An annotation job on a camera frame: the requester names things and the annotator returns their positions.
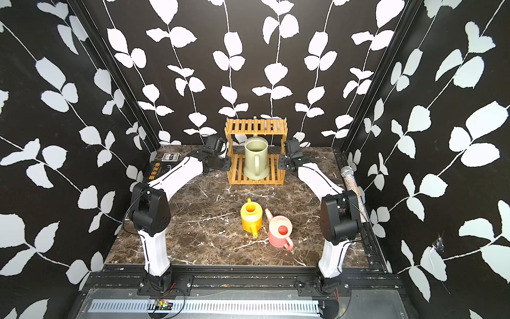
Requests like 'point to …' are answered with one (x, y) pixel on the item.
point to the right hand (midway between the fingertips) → (283, 156)
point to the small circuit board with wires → (163, 305)
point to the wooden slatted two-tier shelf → (237, 130)
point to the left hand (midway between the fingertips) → (229, 159)
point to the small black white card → (170, 157)
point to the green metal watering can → (256, 158)
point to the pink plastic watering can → (280, 228)
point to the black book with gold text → (159, 168)
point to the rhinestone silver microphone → (348, 173)
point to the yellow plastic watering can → (251, 214)
